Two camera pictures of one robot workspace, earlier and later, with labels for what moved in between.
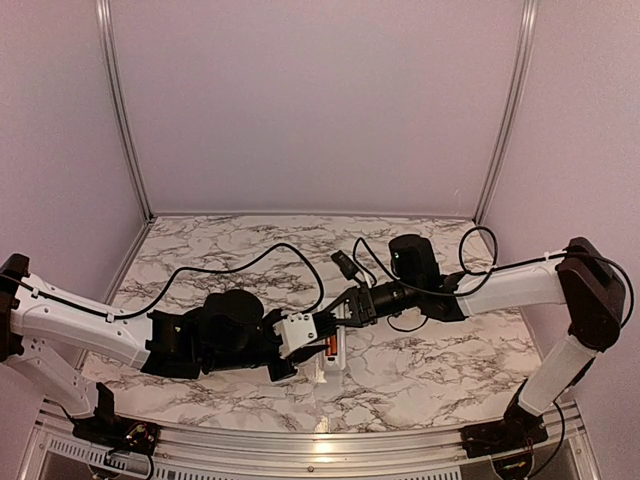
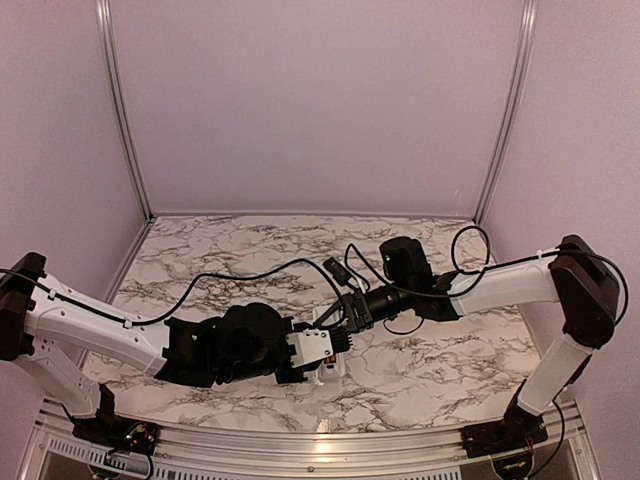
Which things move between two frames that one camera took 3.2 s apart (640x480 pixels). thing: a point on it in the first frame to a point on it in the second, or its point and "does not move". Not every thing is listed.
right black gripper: [368, 315] does not move
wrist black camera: [345, 264] to [337, 270]
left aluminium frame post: [115, 84] does not move
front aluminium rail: [54, 453] does not move
